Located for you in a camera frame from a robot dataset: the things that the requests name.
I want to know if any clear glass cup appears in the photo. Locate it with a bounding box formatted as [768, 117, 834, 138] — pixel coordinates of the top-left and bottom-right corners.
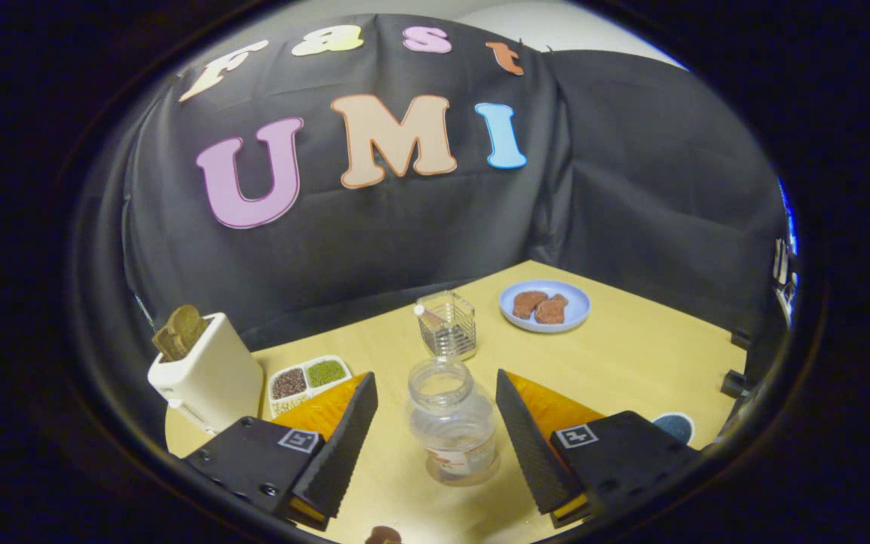
[414, 290, 478, 362]

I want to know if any white toaster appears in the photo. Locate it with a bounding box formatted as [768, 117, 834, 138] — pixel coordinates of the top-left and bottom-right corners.
[147, 312, 265, 436]

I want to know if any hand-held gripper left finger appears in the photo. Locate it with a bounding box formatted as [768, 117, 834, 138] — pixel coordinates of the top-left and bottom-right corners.
[182, 370, 380, 531]

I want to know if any light blue plate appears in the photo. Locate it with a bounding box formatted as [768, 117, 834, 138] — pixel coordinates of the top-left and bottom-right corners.
[498, 279, 593, 334]

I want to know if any black backdrop cloth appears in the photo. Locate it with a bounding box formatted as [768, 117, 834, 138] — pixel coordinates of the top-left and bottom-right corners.
[71, 13, 792, 454]

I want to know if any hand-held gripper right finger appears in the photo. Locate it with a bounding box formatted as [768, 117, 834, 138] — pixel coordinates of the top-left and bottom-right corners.
[495, 368, 701, 530]

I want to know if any clear plastic juice bottle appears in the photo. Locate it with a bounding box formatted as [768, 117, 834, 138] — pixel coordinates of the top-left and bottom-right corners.
[405, 357, 501, 487]

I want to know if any wooden table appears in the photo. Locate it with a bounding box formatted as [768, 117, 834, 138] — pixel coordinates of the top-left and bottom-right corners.
[165, 260, 750, 544]

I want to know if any brown toast slice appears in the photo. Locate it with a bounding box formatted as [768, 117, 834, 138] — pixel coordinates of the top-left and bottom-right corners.
[151, 304, 211, 363]

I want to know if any dark blue round coaster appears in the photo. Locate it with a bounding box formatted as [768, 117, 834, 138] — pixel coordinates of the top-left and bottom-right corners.
[650, 412, 697, 448]

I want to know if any white divided bean dish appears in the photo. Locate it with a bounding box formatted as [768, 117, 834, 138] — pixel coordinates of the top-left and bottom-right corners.
[267, 354, 353, 419]

